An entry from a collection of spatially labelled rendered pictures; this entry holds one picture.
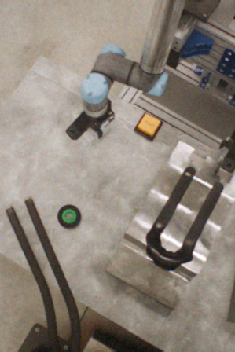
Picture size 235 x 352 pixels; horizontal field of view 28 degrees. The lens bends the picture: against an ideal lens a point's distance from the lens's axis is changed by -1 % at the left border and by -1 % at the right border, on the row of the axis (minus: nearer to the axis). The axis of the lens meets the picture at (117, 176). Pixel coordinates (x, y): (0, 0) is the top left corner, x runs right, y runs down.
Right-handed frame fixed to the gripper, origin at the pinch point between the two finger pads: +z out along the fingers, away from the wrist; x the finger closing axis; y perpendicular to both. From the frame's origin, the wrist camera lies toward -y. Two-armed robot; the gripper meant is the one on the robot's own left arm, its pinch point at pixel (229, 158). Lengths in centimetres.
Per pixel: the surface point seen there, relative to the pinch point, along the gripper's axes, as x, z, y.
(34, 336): 37, 83, -94
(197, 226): -0.4, -4.2, -28.1
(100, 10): 98, 85, 83
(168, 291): -2, -1, -51
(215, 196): -1.3, -3.6, -15.8
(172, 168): 15.7, -4.1, -14.4
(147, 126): 30.6, 0.9, -3.0
